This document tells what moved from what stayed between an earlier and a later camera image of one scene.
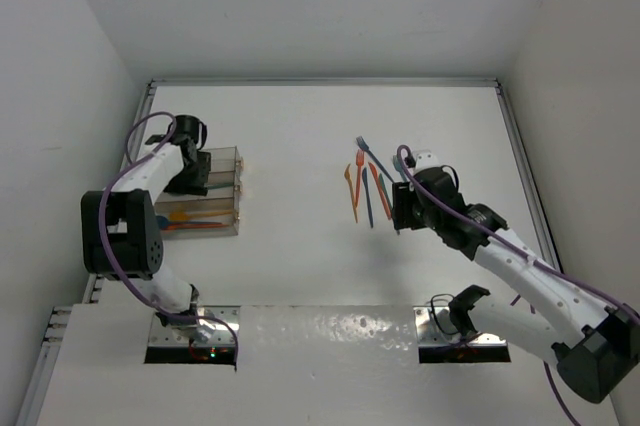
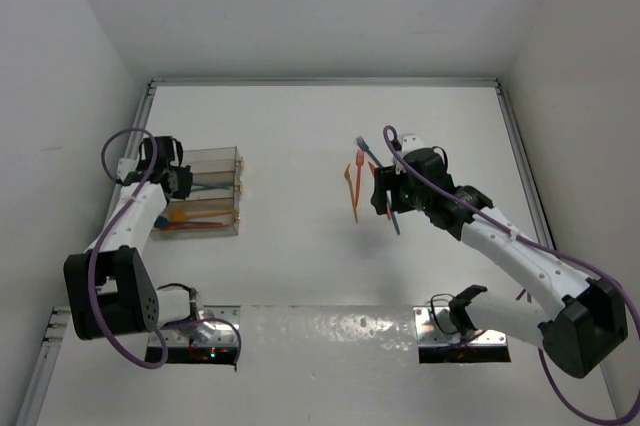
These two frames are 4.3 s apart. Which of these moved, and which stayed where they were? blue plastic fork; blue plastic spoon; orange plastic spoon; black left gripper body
Moved: black left gripper body
Stayed: orange plastic spoon; blue plastic fork; blue plastic spoon
